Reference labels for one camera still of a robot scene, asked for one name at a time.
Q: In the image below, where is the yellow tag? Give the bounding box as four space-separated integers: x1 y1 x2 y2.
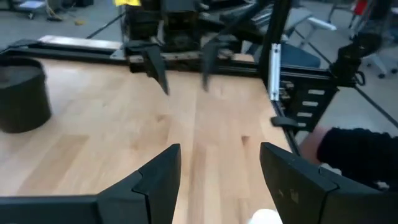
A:
114 0 142 7

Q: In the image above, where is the black device with cable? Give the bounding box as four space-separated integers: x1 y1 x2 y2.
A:
328 30 384 88

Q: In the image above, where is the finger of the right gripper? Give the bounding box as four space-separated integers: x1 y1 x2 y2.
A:
201 41 221 93
141 44 170 96

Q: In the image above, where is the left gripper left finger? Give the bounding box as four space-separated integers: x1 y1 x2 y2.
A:
0 143 182 224

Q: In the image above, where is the white pill bottle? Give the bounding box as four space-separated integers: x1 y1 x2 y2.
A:
248 208 284 224

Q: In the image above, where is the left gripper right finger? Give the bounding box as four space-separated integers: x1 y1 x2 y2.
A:
259 142 398 224

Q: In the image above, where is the black table clamp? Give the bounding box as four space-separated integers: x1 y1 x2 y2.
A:
271 116 300 129

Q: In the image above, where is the black plant pot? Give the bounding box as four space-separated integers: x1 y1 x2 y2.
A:
0 57 52 134

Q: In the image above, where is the black aluminium table frame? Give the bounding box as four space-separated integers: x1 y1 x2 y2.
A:
0 0 340 156

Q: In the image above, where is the office chair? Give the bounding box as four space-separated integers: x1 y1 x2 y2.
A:
279 6 338 68

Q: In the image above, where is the person's hand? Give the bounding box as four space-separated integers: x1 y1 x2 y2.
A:
299 125 331 166

